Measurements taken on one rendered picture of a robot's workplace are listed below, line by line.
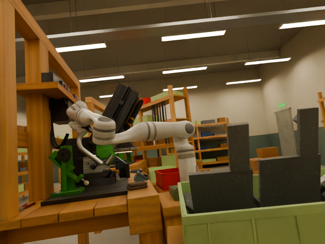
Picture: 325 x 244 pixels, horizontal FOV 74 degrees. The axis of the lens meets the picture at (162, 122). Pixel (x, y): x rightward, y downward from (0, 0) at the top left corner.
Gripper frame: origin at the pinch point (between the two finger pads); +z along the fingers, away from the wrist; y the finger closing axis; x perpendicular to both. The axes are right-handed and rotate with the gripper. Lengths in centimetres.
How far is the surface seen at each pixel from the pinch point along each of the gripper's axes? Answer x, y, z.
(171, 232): 14, -70, -54
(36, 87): 4.3, 29.5, -23.6
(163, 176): -12, -59, 14
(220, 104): -605, -97, 774
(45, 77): -4.0, 35.6, -17.1
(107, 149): 0.2, -16.0, 15.4
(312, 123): -25, -72, -97
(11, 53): 3, 33, -49
